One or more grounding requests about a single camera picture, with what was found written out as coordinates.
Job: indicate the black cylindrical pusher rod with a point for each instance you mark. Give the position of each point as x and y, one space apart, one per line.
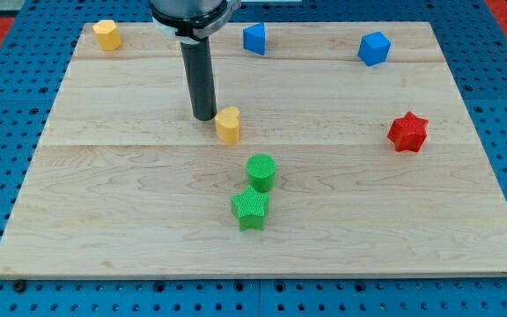
200 79

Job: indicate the yellow heart block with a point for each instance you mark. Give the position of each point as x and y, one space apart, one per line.
227 124

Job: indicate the green star block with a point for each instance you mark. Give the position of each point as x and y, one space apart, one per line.
250 208

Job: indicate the red star block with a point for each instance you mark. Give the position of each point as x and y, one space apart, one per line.
408 133

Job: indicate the blue triangle block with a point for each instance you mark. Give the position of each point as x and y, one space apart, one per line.
254 38

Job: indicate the yellow hexagon block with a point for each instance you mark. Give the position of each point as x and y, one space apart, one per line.
107 34

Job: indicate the green cylinder block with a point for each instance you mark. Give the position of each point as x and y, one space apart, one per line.
261 172

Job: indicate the light wooden board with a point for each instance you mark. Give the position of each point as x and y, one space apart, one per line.
356 158

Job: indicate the blue cube block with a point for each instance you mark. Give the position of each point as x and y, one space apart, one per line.
374 48

